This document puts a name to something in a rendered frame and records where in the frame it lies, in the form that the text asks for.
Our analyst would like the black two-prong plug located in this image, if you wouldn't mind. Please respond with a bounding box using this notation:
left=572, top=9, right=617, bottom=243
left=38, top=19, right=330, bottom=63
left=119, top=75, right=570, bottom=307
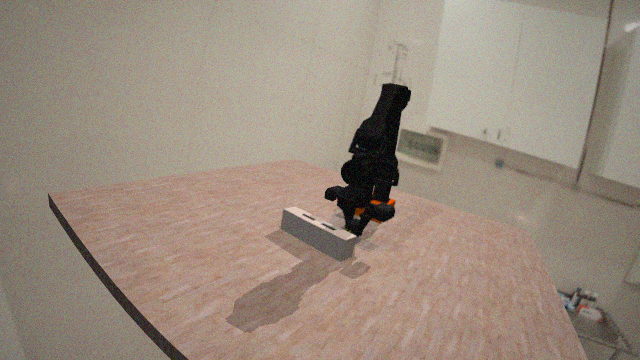
left=344, top=218, right=362, bottom=237

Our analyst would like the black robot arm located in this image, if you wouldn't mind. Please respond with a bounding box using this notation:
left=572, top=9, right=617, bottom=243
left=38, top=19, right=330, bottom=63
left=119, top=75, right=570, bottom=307
left=337, top=83, right=411, bottom=212

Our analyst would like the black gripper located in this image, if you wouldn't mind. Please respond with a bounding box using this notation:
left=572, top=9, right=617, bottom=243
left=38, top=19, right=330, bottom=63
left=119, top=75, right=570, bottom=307
left=324, top=179, right=395, bottom=235

